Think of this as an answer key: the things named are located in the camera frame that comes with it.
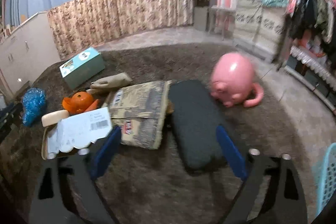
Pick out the light blue plastic basket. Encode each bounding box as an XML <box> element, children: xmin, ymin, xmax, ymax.
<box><xmin>313</xmin><ymin>143</ymin><xmax>335</xmax><ymax>215</ymax></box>

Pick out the printed paper bag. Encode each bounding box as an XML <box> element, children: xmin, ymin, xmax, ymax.
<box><xmin>103</xmin><ymin>81</ymin><xmax>171</xmax><ymax>149</ymax></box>

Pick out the clothes rack with garments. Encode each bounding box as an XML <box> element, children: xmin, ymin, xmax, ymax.
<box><xmin>277</xmin><ymin>0</ymin><xmax>335</xmax><ymax>71</ymax></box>

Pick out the orange pumpkin toy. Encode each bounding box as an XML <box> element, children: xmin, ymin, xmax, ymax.
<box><xmin>62</xmin><ymin>92</ymin><xmax>100</xmax><ymax>115</ymax></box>

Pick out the brown shaggy carpet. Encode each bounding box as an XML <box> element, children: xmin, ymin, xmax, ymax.
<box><xmin>0</xmin><ymin>43</ymin><xmax>316</xmax><ymax>224</ymax></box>

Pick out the beige cloth pouch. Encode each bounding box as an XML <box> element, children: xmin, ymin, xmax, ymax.
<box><xmin>86</xmin><ymin>72</ymin><xmax>132</xmax><ymax>94</ymax></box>

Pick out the black flat case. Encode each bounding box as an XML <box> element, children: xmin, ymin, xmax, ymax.
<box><xmin>169</xmin><ymin>80</ymin><xmax>226</xmax><ymax>174</ymax></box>

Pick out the patterned cloth covered cabinet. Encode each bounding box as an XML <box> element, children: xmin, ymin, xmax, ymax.
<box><xmin>233</xmin><ymin>0</ymin><xmax>286</xmax><ymax>63</ymax></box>

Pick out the small metal side table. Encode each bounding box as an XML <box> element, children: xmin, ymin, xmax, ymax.
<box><xmin>208</xmin><ymin>5</ymin><xmax>236</xmax><ymax>40</ymax></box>

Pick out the blue plastic bag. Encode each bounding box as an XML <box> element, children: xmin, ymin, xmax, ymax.
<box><xmin>22</xmin><ymin>88</ymin><xmax>47</xmax><ymax>127</ymax></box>

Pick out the lace covered low shelf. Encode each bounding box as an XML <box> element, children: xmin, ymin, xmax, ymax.
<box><xmin>284</xmin><ymin>46</ymin><xmax>335</xmax><ymax>115</ymax></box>

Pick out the grey water dispenser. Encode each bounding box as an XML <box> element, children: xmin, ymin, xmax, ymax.
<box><xmin>193</xmin><ymin>0</ymin><xmax>217</xmax><ymax>31</ymax></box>

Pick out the cream round box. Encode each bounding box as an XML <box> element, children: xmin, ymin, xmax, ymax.
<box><xmin>41</xmin><ymin>110</ymin><xmax>70</xmax><ymax>127</ymax></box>

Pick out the white low cabinet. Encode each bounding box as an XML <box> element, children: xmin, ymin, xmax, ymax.
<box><xmin>1</xmin><ymin>11</ymin><xmax>60</xmax><ymax>101</ymax></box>

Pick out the teal cardboard box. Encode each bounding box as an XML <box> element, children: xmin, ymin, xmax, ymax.
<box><xmin>59</xmin><ymin>47</ymin><xmax>105</xmax><ymax>90</ymax></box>

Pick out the light blue paper card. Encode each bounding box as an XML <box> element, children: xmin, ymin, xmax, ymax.
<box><xmin>54</xmin><ymin>107</ymin><xmax>112</xmax><ymax>152</ymax></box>

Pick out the pink pig toy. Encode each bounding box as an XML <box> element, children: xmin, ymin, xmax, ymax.
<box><xmin>210</xmin><ymin>52</ymin><xmax>264</xmax><ymax>107</ymax></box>

